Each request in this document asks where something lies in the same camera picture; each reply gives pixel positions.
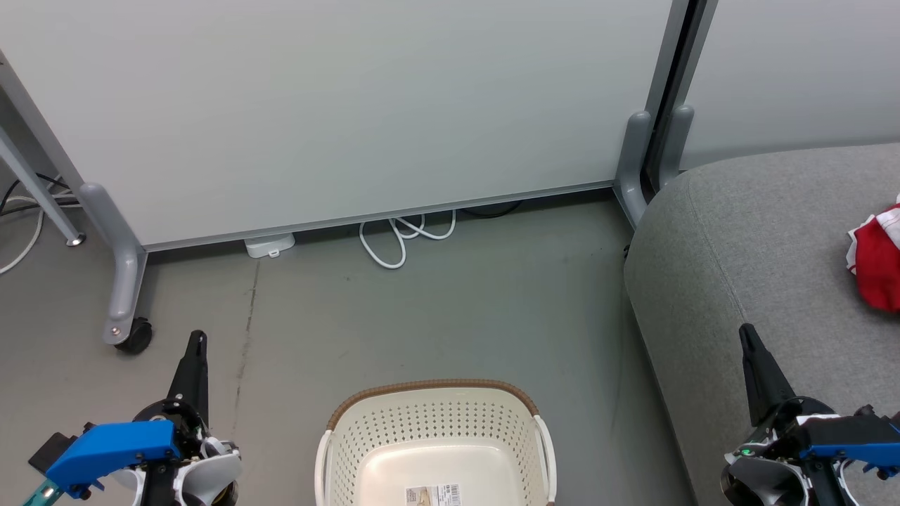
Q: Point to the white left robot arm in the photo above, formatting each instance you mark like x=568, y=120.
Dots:
x=204, y=474

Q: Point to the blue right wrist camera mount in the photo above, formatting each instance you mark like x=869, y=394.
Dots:
x=854, y=433

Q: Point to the narrow white partition panel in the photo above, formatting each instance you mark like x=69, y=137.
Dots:
x=794, y=70

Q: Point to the paper label sticker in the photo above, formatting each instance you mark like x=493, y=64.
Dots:
x=434, y=495

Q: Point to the grey metal table leg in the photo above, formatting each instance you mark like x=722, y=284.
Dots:
x=39, y=186

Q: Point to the black caster wheel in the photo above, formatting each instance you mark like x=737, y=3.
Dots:
x=137, y=337

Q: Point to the grey partition leg with caster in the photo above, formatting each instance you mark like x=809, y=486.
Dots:
x=125, y=274

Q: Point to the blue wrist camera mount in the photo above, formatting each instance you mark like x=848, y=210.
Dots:
x=112, y=446
x=854, y=433

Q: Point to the teal left camera connector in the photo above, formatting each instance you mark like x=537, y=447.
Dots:
x=41, y=495

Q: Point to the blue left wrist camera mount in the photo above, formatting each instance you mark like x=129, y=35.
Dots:
x=112, y=446

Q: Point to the cream perforated laundry basket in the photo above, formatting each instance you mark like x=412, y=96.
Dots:
x=422, y=436

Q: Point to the large white partition panel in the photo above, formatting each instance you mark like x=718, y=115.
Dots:
x=337, y=105

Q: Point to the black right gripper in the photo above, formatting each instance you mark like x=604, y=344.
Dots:
x=791, y=419

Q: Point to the white power adapter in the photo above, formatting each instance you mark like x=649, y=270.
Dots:
x=269, y=245

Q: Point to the grey partition foot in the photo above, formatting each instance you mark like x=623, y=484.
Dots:
x=633, y=161
x=678, y=140

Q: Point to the red garment with wide stripe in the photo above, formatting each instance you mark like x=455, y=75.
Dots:
x=879, y=267

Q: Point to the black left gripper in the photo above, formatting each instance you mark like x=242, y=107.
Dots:
x=184, y=416

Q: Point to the grey fabric sofa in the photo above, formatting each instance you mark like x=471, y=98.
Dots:
x=773, y=253

